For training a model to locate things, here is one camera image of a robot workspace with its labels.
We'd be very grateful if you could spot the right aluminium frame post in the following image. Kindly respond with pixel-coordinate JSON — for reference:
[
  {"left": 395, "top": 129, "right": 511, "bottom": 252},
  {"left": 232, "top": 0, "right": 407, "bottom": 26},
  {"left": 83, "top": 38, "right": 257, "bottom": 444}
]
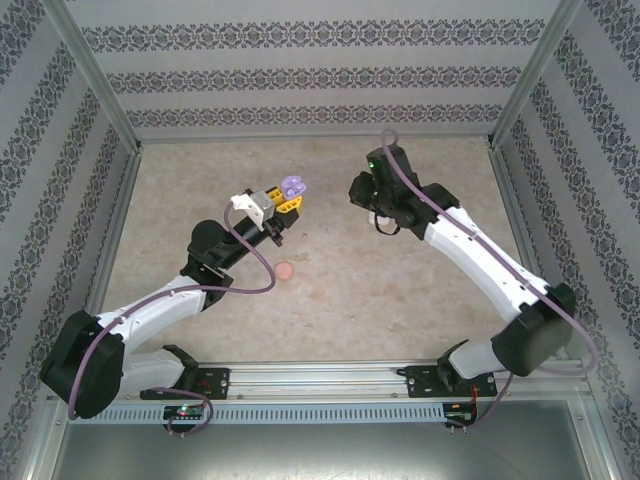
[{"left": 485, "top": 0, "right": 586, "bottom": 151}]

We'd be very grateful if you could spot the left aluminium frame post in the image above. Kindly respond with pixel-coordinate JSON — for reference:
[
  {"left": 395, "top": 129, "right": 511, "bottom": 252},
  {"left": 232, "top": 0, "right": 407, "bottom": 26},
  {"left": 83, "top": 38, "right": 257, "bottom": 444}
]
[{"left": 39, "top": 0, "right": 144, "bottom": 154}]

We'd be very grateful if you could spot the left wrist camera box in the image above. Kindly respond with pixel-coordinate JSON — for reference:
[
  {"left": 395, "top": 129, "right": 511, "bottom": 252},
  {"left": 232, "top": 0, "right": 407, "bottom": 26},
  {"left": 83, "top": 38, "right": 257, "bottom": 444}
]
[{"left": 229, "top": 191, "right": 277, "bottom": 230}]

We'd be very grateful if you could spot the purple round charging case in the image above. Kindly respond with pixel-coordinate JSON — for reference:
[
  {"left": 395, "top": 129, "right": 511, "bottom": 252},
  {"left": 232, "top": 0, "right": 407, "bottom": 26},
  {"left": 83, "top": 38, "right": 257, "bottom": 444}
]
[{"left": 280, "top": 173, "right": 308, "bottom": 198}]

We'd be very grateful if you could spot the aluminium side rail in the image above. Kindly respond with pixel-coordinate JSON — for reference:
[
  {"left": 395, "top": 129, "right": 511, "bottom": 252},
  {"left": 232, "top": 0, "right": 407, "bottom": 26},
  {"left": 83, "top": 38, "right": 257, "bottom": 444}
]
[
  {"left": 67, "top": 144, "right": 146, "bottom": 366},
  {"left": 487, "top": 144, "right": 569, "bottom": 361}
]

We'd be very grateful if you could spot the right aluminium side rail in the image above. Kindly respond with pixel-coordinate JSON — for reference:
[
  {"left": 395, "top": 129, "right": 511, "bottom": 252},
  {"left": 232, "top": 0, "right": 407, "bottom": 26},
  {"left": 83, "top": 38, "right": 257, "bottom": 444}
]
[{"left": 487, "top": 144, "right": 569, "bottom": 361}]

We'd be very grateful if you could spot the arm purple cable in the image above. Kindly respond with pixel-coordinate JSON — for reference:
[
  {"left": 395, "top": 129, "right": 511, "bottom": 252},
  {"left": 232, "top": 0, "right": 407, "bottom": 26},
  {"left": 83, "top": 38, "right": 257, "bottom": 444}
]
[
  {"left": 380, "top": 128, "right": 600, "bottom": 432},
  {"left": 67, "top": 204, "right": 277, "bottom": 439}
]

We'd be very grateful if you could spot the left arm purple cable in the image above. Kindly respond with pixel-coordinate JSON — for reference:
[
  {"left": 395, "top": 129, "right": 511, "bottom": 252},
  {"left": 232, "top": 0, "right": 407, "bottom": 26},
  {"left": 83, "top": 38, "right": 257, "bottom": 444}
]
[{"left": 67, "top": 204, "right": 277, "bottom": 439}]

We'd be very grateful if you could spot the right gripper black cable loop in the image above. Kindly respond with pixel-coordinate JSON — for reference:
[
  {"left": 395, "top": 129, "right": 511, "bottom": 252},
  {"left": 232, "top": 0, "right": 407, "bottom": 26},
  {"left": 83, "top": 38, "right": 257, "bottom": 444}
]
[{"left": 372, "top": 213, "right": 402, "bottom": 237}]

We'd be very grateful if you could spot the slotted grey cable duct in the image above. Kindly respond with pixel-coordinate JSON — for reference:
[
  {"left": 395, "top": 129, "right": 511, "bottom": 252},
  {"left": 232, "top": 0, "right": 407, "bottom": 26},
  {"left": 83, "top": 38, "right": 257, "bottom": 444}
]
[{"left": 104, "top": 403, "right": 446, "bottom": 424}]

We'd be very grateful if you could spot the aluminium frame post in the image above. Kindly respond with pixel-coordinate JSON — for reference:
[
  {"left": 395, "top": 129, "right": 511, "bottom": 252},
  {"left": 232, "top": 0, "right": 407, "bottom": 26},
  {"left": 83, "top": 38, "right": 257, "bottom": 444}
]
[
  {"left": 485, "top": 0, "right": 586, "bottom": 151},
  {"left": 39, "top": 0, "right": 144, "bottom": 154}
]

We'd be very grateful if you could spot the left aluminium side rail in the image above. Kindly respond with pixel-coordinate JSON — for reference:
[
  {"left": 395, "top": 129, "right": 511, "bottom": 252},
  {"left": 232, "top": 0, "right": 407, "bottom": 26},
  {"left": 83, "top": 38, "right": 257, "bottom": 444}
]
[{"left": 67, "top": 144, "right": 146, "bottom": 366}]

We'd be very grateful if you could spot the aluminium mounting rail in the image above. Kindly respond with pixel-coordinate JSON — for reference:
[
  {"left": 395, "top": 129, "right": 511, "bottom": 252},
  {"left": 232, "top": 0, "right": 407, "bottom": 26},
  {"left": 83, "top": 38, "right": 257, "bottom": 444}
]
[{"left": 47, "top": 362, "right": 586, "bottom": 401}]

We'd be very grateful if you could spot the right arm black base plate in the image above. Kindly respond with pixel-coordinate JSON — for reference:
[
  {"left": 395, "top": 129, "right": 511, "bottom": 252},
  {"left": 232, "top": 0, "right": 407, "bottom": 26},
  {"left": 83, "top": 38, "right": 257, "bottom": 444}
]
[{"left": 405, "top": 364, "right": 499, "bottom": 399}]

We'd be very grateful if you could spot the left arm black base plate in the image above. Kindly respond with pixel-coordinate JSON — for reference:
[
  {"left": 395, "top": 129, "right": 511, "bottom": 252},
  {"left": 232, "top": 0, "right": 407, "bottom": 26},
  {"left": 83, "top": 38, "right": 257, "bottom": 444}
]
[{"left": 139, "top": 367, "right": 231, "bottom": 401}]

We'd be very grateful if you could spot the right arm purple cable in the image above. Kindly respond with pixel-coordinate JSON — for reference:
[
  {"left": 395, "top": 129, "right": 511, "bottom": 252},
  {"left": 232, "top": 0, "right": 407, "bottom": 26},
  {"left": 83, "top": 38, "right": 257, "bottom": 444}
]
[{"left": 380, "top": 128, "right": 600, "bottom": 432}]

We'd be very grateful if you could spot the grey metal sheet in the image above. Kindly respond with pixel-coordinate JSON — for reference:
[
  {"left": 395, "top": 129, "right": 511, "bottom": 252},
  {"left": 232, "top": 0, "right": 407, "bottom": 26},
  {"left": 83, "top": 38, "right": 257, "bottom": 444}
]
[{"left": 24, "top": 399, "right": 616, "bottom": 480}]

